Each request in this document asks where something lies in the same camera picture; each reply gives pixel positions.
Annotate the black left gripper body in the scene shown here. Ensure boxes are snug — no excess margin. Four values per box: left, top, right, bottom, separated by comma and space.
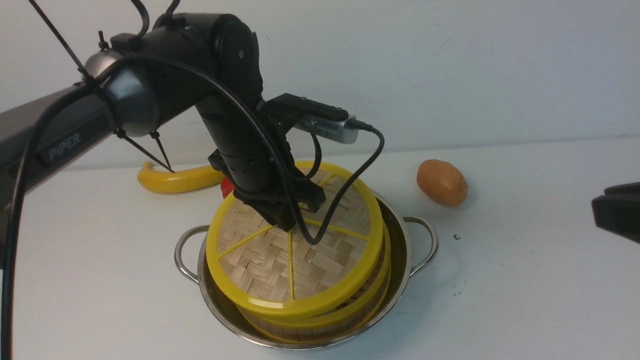
198, 96, 326, 231

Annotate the woven bamboo steamer lid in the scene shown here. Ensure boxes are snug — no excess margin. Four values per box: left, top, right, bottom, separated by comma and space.
205, 178, 384, 319

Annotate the bamboo steamer basket yellow rim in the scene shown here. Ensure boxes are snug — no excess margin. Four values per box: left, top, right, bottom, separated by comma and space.
237, 225, 392, 344

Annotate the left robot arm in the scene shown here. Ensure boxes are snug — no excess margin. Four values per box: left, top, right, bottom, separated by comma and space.
1, 13, 334, 230

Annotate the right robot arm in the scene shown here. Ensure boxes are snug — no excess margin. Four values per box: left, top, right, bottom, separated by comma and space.
590, 182, 640, 243

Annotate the stainless steel pot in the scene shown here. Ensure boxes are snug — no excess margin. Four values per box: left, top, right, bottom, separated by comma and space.
173, 194, 439, 351

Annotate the red bell pepper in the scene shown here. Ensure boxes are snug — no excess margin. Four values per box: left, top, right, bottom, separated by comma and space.
219, 177, 234, 199

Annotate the yellow banana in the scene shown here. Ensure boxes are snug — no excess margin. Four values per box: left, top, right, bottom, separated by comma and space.
137, 162, 225, 195

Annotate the brown potato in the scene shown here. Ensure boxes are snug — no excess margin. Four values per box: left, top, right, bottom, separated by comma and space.
416, 159, 469, 208

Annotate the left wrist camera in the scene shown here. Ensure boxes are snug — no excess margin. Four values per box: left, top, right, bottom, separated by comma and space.
262, 93, 359, 145

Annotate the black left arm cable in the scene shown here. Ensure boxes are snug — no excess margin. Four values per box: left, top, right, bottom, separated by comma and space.
0, 55, 386, 360

